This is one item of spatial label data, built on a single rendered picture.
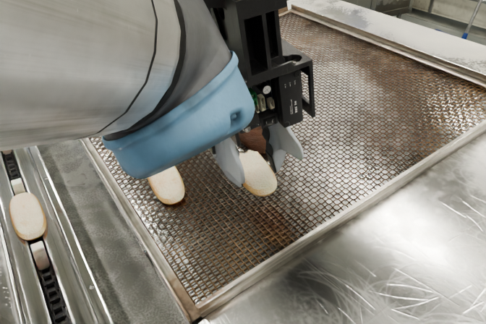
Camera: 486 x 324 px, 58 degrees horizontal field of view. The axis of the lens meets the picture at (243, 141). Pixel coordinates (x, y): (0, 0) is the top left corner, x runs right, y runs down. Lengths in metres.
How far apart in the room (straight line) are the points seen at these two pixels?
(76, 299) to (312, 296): 0.24
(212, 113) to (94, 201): 0.50
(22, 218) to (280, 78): 0.40
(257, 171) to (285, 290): 0.12
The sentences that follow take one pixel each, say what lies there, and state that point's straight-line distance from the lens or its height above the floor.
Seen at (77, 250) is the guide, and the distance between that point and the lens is 0.54.
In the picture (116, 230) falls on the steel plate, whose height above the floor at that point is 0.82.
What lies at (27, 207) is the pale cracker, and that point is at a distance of 0.63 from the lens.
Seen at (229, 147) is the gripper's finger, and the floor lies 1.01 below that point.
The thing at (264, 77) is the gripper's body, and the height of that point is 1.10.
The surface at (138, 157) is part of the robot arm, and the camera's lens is 0.20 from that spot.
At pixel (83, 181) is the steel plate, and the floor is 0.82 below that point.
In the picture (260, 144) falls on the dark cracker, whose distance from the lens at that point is 0.56.
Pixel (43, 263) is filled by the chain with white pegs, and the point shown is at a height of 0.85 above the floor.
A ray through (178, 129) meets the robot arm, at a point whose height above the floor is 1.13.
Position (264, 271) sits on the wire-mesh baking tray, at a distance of 0.43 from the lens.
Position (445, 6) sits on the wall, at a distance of 4.55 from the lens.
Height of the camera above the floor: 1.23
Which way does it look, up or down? 32 degrees down
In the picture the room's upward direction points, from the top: straight up
